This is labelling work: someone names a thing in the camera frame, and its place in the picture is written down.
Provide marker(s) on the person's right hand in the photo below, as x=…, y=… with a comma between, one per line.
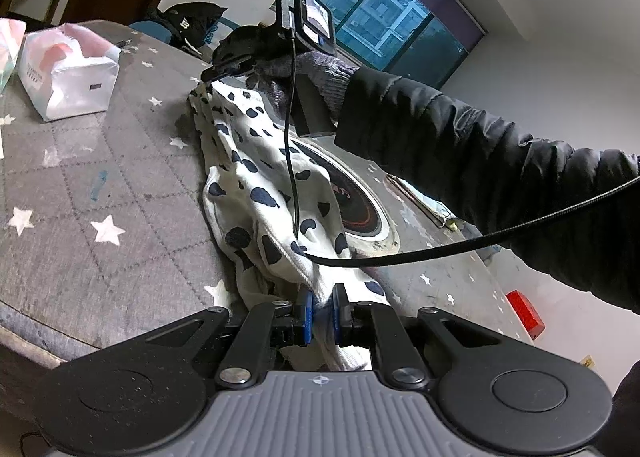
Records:
x=327, y=72

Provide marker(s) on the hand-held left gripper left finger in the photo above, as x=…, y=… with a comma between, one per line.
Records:
x=306, y=319

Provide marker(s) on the pink green tissue pack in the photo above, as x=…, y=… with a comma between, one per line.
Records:
x=9, y=54

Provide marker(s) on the blue sofa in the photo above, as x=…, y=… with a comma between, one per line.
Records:
x=150, y=29

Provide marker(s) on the round black induction cooker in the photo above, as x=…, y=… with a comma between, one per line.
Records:
x=350, y=197

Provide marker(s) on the white pink tissue pack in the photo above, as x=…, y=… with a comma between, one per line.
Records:
x=70, y=82

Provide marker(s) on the black jacket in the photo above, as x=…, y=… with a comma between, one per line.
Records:
x=187, y=22

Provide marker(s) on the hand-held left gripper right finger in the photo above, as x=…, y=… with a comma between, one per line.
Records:
x=336, y=319

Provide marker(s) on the green framed window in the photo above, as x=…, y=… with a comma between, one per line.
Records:
x=390, y=12

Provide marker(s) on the grey star tablecloth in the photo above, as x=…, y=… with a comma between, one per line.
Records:
x=125, y=177

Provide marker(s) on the red box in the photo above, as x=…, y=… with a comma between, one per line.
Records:
x=525, y=313

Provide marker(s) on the white spotted garment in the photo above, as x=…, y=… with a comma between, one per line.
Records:
x=250, y=162

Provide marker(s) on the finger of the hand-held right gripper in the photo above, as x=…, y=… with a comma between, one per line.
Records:
x=225, y=72

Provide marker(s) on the person's right forearm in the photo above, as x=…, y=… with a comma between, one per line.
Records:
x=475, y=162

